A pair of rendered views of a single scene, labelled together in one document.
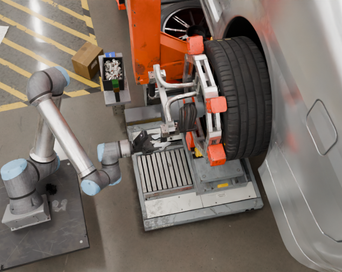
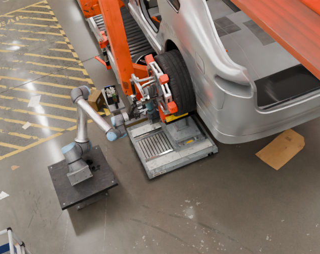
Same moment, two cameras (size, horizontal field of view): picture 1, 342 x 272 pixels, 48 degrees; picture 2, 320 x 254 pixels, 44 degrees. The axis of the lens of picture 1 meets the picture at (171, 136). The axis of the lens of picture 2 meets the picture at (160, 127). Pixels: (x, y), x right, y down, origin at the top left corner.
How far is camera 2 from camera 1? 214 cm
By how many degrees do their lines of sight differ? 15
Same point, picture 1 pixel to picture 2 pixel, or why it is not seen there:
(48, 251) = (95, 190)
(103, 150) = (114, 118)
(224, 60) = (163, 59)
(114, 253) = (134, 194)
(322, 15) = (187, 21)
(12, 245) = (74, 192)
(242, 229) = (208, 165)
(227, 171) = (190, 132)
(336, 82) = (197, 42)
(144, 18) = (121, 54)
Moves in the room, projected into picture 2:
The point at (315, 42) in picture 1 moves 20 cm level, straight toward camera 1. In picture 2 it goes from (188, 32) to (180, 46)
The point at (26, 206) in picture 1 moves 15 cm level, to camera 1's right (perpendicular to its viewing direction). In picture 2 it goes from (78, 166) to (93, 163)
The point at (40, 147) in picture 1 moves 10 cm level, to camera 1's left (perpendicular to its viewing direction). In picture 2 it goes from (80, 133) to (70, 135)
